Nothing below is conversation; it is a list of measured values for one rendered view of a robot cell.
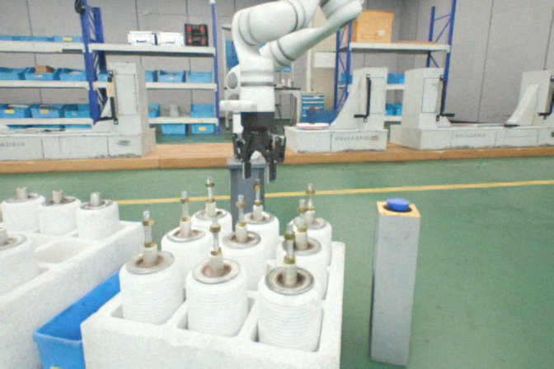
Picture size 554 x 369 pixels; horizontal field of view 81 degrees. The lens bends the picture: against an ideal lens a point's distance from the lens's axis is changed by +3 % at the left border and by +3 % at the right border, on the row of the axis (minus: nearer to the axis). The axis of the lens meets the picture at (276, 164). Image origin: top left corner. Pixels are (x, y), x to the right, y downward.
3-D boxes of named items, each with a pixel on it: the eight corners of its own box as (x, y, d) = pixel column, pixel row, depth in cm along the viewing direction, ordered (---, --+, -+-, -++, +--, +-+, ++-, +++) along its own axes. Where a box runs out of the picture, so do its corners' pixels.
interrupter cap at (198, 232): (186, 226, 70) (186, 222, 70) (213, 233, 66) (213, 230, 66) (158, 238, 64) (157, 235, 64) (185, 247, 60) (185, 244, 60)
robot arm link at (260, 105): (217, 111, 66) (215, 80, 64) (252, 110, 74) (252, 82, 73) (250, 112, 60) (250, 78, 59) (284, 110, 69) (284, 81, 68)
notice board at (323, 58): (314, 67, 670) (314, 49, 664) (336, 67, 678) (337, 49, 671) (314, 67, 668) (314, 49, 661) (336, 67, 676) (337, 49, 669)
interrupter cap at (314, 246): (299, 235, 65) (299, 232, 65) (330, 248, 60) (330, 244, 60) (273, 247, 60) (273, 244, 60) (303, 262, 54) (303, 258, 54)
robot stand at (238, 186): (228, 229, 131) (226, 157, 125) (263, 226, 133) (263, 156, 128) (228, 245, 117) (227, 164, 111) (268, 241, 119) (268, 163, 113)
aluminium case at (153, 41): (136, 49, 515) (135, 36, 511) (161, 49, 519) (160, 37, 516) (128, 44, 474) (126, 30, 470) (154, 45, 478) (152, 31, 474)
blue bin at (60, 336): (143, 295, 87) (139, 254, 84) (180, 301, 84) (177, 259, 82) (37, 392, 58) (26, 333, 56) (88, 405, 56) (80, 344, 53)
